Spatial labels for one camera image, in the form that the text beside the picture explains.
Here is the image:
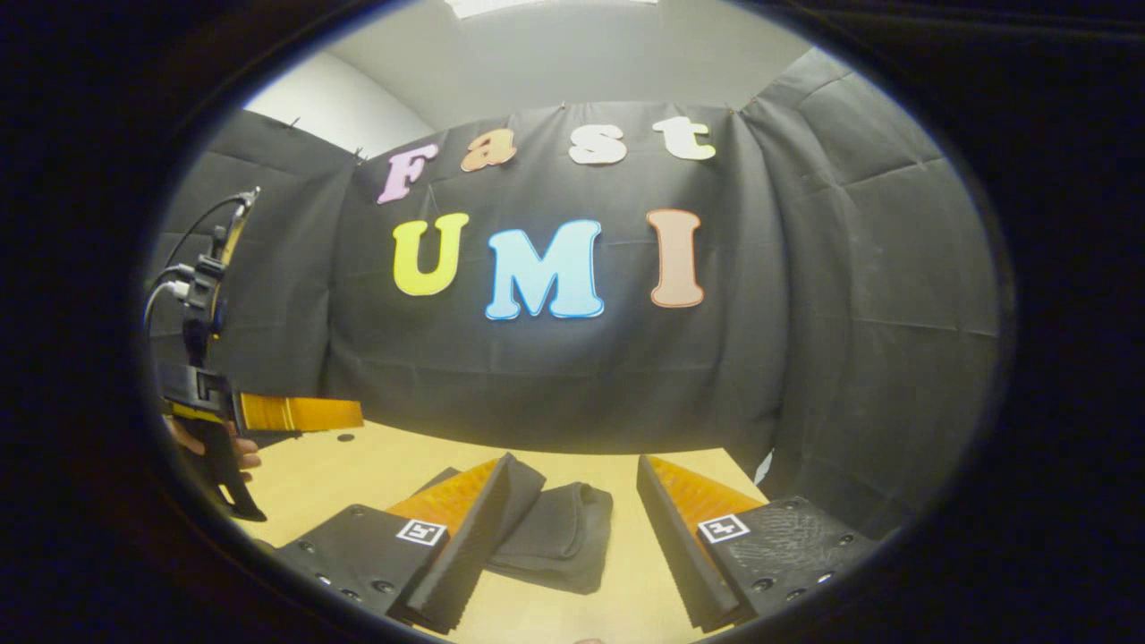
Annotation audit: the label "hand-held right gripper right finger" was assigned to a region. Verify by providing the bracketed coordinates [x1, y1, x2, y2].
[636, 453, 878, 632]

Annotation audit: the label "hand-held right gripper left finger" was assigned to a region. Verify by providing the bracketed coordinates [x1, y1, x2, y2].
[273, 453, 516, 634]

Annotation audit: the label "dark grey jeans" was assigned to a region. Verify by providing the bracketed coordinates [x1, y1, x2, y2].
[411, 456, 615, 597]

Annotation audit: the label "black backdrop cloth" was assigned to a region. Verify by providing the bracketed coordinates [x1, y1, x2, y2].
[148, 47, 1003, 538]

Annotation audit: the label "ceiling light panel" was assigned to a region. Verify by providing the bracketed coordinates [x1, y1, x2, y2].
[445, 0, 659, 20]

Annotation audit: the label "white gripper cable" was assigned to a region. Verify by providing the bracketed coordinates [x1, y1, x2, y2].
[143, 279, 193, 332]

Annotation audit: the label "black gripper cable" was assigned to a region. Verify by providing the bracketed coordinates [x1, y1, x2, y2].
[164, 190, 260, 269]

